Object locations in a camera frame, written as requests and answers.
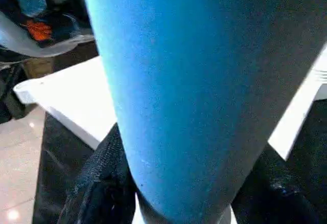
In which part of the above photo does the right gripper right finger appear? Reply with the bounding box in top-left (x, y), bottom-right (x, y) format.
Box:
top-left (231, 143), bottom-right (327, 224)

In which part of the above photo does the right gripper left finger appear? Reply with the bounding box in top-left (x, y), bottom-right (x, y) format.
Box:
top-left (56, 122), bottom-right (144, 224)

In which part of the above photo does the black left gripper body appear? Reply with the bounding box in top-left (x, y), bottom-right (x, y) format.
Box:
top-left (19, 12), bottom-right (94, 48)

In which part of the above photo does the white plastic table top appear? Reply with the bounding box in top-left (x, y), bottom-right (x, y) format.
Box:
top-left (12, 44), bottom-right (327, 224)

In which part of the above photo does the white plastic table leg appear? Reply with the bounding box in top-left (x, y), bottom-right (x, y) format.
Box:
top-left (78, 0), bottom-right (327, 221)

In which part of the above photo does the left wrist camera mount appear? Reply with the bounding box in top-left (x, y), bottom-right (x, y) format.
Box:
top-left (0, 12), bottom-right (96, 59)

